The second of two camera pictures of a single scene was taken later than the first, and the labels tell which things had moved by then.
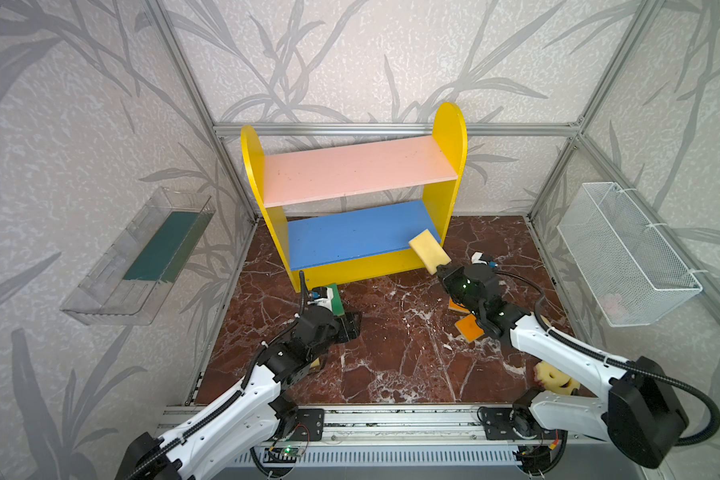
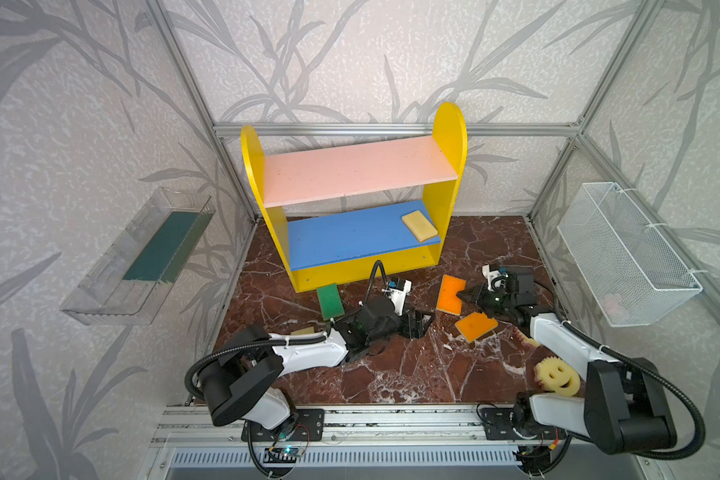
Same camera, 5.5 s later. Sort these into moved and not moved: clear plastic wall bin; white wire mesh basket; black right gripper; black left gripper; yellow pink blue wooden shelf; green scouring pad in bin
Moved: black left gripper; black right gripper
Not moved: green scouring pad in bin; clear plastic wall bin; yellow pink blue wooden shelf; white wire mesh basket
